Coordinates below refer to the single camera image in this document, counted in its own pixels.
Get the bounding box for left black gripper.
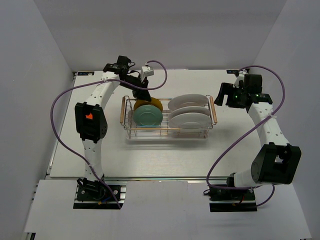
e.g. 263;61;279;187
120;74;152;102

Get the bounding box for white plate front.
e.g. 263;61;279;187
168;112;212;129

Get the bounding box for aluminium front rail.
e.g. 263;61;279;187
45;174;228;182

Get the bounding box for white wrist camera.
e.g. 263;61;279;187
233;70;249;88
140;65;154;83

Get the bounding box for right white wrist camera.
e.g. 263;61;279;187
233;70;249;88

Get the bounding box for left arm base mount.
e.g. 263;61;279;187
73;178;126;210

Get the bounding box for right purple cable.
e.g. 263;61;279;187
206;65;286;208

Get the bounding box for yellow plate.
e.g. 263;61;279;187
133;97;163;112

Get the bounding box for orange plate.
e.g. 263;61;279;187
85;113;93;120

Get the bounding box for metal wire dish rack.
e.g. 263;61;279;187
120;95;218;134

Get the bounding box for white plate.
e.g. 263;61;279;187
168;106;211;120
168;112;212;129
167;93;209;111

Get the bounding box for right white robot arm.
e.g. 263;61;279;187
214;72;302;200

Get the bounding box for white plate rear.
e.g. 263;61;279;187
167;93;209;111

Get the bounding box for white plate middle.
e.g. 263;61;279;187
168;106;211;120

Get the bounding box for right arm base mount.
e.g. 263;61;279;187
203;175;257;213

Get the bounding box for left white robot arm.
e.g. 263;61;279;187
75;56;154;182

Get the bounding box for teal plate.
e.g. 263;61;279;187
133;105;163;127

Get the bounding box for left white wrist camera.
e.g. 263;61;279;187
140;65;154;83

